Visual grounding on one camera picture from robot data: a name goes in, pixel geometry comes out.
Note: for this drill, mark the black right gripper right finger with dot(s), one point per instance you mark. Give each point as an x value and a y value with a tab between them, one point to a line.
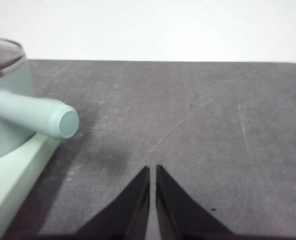
178	212

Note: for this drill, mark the glass lid with green knob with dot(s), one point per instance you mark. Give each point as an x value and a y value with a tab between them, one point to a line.
3	53

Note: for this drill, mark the mint green cooker base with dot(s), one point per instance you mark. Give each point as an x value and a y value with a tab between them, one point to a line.
15	172

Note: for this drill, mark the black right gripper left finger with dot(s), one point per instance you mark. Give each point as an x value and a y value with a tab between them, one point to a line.
128	212

